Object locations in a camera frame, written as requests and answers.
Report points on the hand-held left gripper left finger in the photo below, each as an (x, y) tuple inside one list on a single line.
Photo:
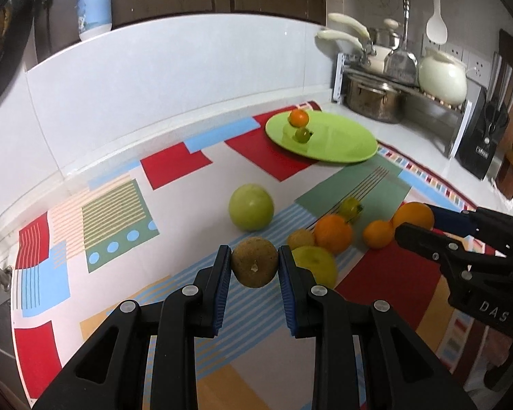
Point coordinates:
[(221, 294)]

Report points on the white rice spoon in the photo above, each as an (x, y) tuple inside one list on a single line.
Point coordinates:
[(437, 30)]

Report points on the glass jar with green lid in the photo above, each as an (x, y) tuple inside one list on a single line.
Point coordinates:
[(511, 175)]

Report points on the small green tomato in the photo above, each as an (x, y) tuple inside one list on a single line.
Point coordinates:
[(302, 135), (349, 207)]

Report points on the steel spatula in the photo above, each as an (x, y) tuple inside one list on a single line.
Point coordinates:
[(402, 66)]

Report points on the yellow-green apple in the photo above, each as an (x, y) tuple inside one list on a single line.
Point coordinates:
[(320, 264)]

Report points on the large steel pot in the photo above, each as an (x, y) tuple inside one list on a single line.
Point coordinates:
[(374, 100)]

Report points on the black kitchen scissors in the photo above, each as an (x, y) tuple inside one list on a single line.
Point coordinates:
[(493, 117)]

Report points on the tangerine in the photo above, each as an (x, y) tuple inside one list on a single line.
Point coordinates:
[(298, 117)]

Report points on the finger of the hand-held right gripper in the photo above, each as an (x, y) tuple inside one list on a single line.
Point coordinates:
[(451, 220), (427, 243)]

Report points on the wooden trivet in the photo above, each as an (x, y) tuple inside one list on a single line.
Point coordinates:
[(444, 103)]

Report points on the small orange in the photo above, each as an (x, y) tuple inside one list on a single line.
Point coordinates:
[(378, 234)]

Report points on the large orange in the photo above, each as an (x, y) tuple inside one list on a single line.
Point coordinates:
[(412, 213)]

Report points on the white wall outlet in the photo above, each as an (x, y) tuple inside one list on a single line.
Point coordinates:
[(455, 49), (479, 68)]

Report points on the colourful patchwork tablecloth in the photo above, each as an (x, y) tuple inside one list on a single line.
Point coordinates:
[(111, 205)]

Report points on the white ceramic teapot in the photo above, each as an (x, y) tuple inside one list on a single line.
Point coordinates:
[(442, 79)]

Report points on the round green apple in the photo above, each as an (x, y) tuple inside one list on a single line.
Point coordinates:
[(251, 207)]

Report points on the green plate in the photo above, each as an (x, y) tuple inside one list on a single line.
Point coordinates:
[(342, 141)]

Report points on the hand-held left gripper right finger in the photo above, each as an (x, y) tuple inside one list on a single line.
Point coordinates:
[(289, 297)]

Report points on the black frying pan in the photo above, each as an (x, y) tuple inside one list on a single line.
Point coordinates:
[(19, 51)]

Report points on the white pot rack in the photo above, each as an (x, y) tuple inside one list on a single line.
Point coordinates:
[(459, 132)]

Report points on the black knife block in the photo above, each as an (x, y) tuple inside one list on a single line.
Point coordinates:
[(481, 149)]

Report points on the light blue lotion bottle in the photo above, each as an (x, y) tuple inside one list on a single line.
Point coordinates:
[(94, 4)]

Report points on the person's right hand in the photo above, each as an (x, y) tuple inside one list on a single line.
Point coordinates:
[(500, 350)]

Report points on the small brown kiwi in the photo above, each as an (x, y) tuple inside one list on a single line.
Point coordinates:
[(301, 239)]

